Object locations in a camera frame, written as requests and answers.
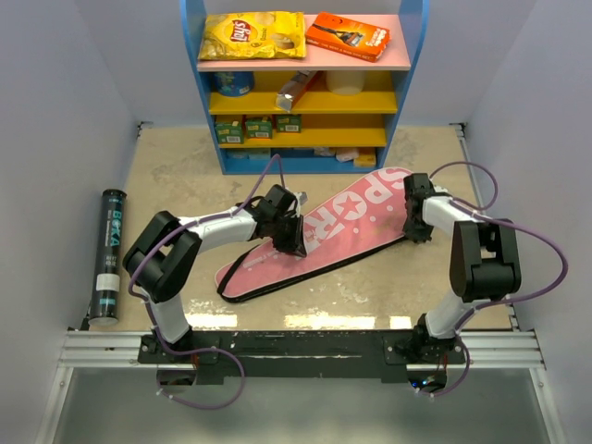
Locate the black shuttlecock tube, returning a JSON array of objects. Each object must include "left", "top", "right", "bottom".
[{"left": 88, "top": 189, "right": 127, "bottom": 327}]

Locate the pink soap packet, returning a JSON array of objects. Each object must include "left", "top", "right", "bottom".
[{"left": 335, "top": 147, "right": 360, "bottom": 163}]

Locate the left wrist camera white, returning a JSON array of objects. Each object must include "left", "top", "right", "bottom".
[{"left": 295, "top": 191, "right": 308, "bottom": 207}]

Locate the green box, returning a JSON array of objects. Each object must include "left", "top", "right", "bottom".
[
  {"left": 245, "top": 116, "right": 273, "bottom": 140},
  {"left": 215, "top": 118, "right": 244, "bottom": 144},
  {"left": 274, "top": 115, "right": 302, "bottom": 133}
]

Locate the green box right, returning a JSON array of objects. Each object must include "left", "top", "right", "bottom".
[{"left": 274, "top": 115, "right": 302, "bottom": 133}]

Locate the blue shelf unit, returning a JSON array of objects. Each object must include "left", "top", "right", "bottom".
[{"left": 179, "top": 1, "right": 429, "bottom": 175}]

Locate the green box middle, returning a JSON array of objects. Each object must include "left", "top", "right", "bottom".
[{"left": 245, "top": 116, "right": 273, "bottom": 140}]

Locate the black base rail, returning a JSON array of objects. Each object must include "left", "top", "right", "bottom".
[{"left": 138, "top": 329, "right": 465, "bottom": 385}]

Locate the green box left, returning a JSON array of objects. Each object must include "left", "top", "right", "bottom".
[{"left": 215, "top": 118, "right": 244, "bottom": 144}]

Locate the silver orange carton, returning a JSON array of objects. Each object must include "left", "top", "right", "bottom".
[{"left": 275, "top": 70, "right": 322, "bottom": 113}]

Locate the white cup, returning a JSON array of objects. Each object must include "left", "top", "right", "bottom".
[{"left": 326, "top": 70, "right": 366, "bottom": 96}]

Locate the yellow soap packet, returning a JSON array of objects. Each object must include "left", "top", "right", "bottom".
[{"left": 353, "top": 152, "right": 376, "bottom": 168}]

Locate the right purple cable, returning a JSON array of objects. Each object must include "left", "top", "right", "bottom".
[{"left": 429, "top": 161, "right": 570, "bottom": 334}]

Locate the orange razor box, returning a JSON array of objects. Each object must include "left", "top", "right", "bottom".
[{"left": 304, "top": 11, "right": 390, "bottom": 63}]

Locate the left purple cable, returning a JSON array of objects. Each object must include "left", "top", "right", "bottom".
[{"left": 128, "top": 154, "right": 290, "bottom": 357}]

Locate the blue round can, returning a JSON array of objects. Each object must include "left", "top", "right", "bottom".
[{"left": 213, "top": 71, "right": 254, "bottom": 97}]

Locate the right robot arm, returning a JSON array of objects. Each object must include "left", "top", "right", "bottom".
[{"left": 396, "top": 173, "right": 522, "bottom": 364}]

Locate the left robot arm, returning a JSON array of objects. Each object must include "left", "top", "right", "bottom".
[{"left": 122, "top": 184, "right": 307, "bottom": 363}]

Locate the purple cable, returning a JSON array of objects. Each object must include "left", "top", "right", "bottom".
[
  {"left": 429, "top": 161, "right": 570, "bottom": 334},
  {"left": 128, "top": 154, "right": 290, "bottom": 357}
]

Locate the yellow Lays chips bag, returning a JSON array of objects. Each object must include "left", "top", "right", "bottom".
[{"left": 198, "top": 11, "right": 306, "bottom": 61}]

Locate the pink racket bag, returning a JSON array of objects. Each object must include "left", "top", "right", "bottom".
[{"left": 215, "top": 167, "right": 411, "bottom": 303}]

